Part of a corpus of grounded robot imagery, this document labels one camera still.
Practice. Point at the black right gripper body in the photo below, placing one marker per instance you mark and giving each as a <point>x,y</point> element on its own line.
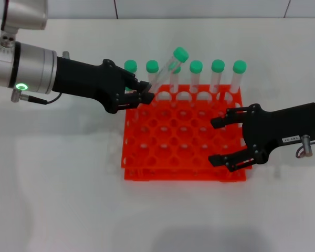
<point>278,126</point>

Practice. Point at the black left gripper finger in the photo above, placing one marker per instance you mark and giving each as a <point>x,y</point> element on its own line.
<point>145,86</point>
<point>147,98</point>

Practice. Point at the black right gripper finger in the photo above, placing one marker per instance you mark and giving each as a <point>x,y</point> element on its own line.
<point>219,123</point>
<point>216,160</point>

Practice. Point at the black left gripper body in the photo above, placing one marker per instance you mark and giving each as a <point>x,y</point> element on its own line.
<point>89,81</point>

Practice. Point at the orange plastic test tube rack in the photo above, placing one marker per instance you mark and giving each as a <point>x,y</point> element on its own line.
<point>173,176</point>

